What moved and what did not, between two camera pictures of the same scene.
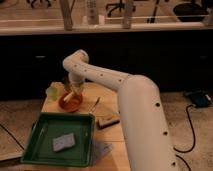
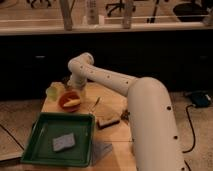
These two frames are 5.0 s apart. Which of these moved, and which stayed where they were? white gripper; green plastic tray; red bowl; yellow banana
Moved: yellow banana
Stayed: white gripper; red bowl; green plastic tray
